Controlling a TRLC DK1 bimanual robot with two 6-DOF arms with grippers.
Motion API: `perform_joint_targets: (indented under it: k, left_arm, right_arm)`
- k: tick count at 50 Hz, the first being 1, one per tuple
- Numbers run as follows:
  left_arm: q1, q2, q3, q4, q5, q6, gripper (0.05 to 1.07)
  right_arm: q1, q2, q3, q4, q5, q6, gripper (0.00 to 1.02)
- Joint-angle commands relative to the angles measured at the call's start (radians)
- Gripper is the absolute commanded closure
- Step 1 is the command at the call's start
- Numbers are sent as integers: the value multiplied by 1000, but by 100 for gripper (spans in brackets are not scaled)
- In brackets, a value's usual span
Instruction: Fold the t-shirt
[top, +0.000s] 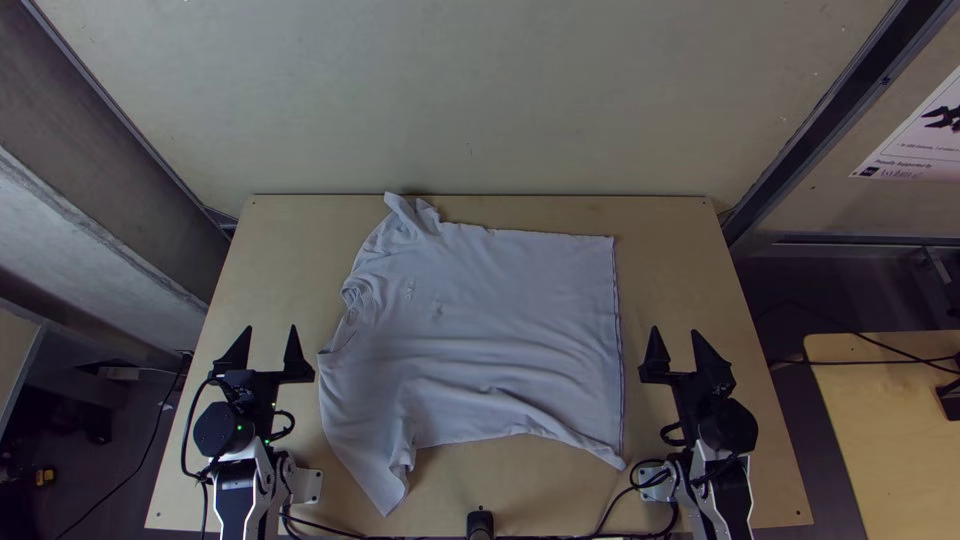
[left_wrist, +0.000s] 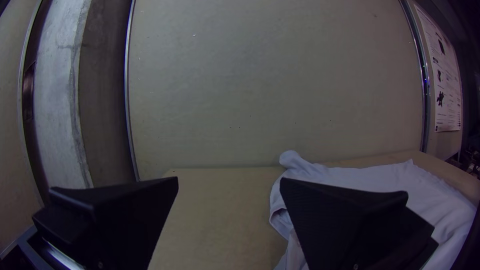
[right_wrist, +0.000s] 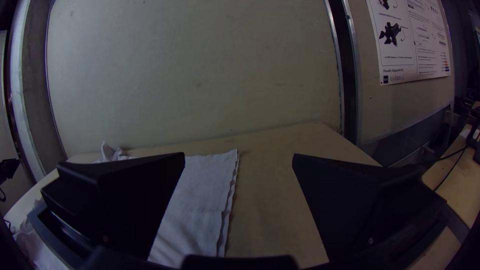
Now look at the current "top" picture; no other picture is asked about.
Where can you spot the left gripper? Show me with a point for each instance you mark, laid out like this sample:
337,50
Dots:
255,397

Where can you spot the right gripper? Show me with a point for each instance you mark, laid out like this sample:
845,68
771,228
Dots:
697,397

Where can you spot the white t-shirt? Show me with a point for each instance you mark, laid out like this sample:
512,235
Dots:
480,322

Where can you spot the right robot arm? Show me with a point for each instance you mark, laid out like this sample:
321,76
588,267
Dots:
720,480

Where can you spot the pale wooden side table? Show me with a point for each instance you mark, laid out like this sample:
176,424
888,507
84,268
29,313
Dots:
885,450

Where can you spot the dark metal wall post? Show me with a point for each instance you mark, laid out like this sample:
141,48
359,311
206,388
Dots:
825,120

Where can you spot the white wall poster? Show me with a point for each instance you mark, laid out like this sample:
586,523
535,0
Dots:
919,139

